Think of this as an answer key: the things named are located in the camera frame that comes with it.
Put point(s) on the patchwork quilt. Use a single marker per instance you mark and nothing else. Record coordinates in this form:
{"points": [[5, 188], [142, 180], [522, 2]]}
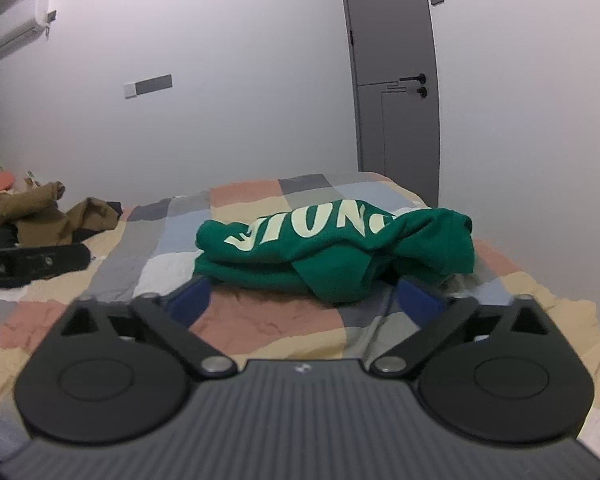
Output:
{"points": [[260, 320]]}

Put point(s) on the white air conditioner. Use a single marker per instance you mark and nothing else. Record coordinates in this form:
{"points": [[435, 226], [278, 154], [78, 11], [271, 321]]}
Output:
{"points": [[10, 30]]}

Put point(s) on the grey wall switch panel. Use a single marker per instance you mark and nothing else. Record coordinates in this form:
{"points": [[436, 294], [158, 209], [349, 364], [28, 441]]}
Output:
{"points": [[154, 84]]}

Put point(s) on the brown garment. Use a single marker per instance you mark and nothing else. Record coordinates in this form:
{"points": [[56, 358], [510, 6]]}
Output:
{"points": [[40, 215]]}

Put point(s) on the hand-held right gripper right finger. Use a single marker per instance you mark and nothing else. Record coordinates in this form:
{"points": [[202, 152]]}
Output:
{"points": [[420, 302]]}

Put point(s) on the green printed sweatshirt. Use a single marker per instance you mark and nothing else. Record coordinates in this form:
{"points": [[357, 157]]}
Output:
{"points": [[330, 255]]}

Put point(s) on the white wall switch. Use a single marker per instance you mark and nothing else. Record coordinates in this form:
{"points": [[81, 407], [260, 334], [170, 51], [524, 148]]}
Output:
{"points": [[130, 90]]}

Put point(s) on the black door lock knob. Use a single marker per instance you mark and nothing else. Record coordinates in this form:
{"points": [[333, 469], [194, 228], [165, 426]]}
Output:
{"points": [[423, 92]]}

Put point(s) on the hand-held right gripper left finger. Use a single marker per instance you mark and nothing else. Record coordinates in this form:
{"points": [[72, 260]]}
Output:
{"points": [[190, 302]]}

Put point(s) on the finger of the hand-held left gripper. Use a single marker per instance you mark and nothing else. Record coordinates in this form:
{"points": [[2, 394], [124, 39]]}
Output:
{"points": [[55, 259]]}

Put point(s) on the grey wall socket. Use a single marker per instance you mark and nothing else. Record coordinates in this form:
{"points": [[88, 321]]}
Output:
{"points": [[51, 16]]}

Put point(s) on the small beige object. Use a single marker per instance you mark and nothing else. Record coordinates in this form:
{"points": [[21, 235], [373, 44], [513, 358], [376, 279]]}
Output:
{"points": [[30, 178]]}

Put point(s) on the grey door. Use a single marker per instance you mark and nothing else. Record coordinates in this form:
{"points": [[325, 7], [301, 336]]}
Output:
{"points": [[390, 35]]}

